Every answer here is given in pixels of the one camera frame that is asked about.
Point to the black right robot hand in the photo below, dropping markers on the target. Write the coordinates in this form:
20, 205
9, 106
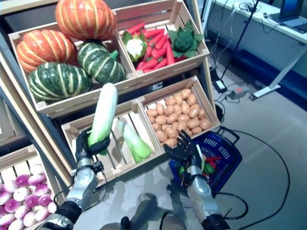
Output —
184, 151

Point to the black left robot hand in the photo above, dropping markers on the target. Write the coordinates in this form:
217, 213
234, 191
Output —
81, 146

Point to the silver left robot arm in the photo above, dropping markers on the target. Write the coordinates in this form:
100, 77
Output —
84, 179

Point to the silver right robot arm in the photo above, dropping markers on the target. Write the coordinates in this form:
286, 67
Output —
201, 189

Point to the blue plastic shopping basket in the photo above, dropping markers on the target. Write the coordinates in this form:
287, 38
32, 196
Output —
223, 148

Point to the brown potato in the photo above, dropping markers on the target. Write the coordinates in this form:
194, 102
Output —
170, 141
170, 101
191, 99
178, 98
194, 110
151, 113
202, 113
160, 109
161, 135
185, 93
205, 124

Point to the light wooden slat crate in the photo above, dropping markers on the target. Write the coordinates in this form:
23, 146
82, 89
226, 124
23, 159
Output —
84, 100
72, 127
148, 9
14, 155
168, 88

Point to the red chili pepper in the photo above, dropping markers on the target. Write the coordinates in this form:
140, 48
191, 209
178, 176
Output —
213, 159

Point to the purple white turnip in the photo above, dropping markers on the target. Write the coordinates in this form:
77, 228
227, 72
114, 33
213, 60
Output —
51, 207
45, 199
42, 213
4, 196
36, 179
30, 218
42, 189
13, 205
9, 187
22, 179
36, 169
21, 212
21, 194
32, 200

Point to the black power adapter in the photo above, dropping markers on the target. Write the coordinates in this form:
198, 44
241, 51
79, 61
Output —
220, 85

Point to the grey box with red label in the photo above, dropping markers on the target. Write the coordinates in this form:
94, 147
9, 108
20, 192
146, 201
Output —
237, 93

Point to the green striped pumpkin with stem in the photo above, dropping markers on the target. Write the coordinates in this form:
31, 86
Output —
100, 63

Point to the red orange carrot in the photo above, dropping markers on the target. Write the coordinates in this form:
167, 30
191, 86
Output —
135, 28
153, 33
161, 41
149, 64
169, 52

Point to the orange striped pumpkin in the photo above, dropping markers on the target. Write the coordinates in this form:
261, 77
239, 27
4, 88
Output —
86, 19
45, 50

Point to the green broccoli with leaves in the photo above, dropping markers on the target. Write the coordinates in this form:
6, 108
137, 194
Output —
184, 40

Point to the white cauliflower with leaves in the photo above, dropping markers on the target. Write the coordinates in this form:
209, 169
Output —
134, 46

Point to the black tripod stand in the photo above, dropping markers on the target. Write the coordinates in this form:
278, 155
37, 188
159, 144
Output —
239, 39

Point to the wooden vegetable shelf stand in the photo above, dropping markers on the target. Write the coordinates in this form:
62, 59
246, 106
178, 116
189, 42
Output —
24, 7

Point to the open grey laptop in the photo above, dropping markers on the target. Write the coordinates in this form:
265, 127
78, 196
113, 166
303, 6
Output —
291, 12

